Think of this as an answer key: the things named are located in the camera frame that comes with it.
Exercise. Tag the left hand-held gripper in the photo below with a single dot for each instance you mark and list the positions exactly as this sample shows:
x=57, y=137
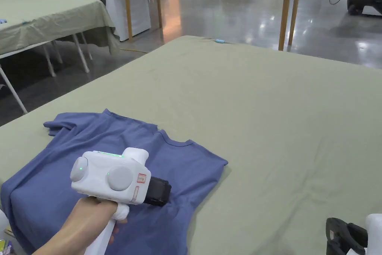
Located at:
x=95, y=177

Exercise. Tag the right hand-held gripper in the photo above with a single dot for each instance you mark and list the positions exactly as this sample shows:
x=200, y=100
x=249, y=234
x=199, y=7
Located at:
x=374, y=234

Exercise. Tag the blue shirt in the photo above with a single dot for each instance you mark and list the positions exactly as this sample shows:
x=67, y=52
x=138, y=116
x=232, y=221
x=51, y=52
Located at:
x=179, y=159

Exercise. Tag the person's left hand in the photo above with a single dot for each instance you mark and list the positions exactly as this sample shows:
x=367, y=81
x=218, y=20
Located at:
x=89, y=216

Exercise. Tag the bed with pale green sheet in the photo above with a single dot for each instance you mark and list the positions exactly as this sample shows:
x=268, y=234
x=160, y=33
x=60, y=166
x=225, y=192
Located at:
x=283, y=132

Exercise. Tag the white washing machine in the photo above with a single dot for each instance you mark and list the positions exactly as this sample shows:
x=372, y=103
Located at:
x=131, y=7

